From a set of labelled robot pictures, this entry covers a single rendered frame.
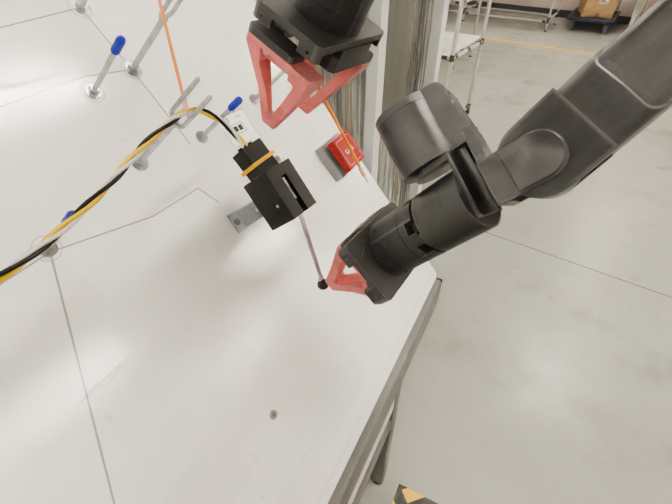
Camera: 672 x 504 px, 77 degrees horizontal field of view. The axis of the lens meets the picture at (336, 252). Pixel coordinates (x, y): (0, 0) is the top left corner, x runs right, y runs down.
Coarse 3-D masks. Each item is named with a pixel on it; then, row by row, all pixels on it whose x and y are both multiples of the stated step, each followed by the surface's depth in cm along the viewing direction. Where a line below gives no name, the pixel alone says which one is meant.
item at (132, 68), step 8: (168, 0) 37; (176, 8) 39; (160, 16) 38; (168, 16) 39; (160, 24) 40; (152, 32) 40; (152, 40) 41; (144, 48) 42; (136, 56) 43; (128, 64) 45; (136, 64) 44; (128, 72) 44; (136, 72) 45
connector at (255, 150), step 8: (248, 144) 44; (256, 144) 44; (264, 144) 44; (240, 152) 42; (248, 152) 42; (256, 152) 43; (264, 152) 44; (240, 160) 43; (248, 160) 43; (256, 160) 43; (272, 160) 44; (256, 168) 43; (264, 168) 43; (248, 176) 44; (256, 176) 43
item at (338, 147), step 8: (328, 144) 60; (336, 144) 60; (344, 144) 61; (352, 144) 63; (336, 152) 60; (344, 152) 61; (360, 152) 64; (344, 160) 60; (352, 160) 62; (360, 160) 63; (344, 168) 61; (352, 168) 61
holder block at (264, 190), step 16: (288, 160) 44; (272, 176) 42; (288, 176) 44; (256, 192) 44; (272, 192) 43; (288, 192) 43; (304, 192) 45; (272, 208) 44; (288, 208) 43; (304, 208) 45; (272, 224) 45
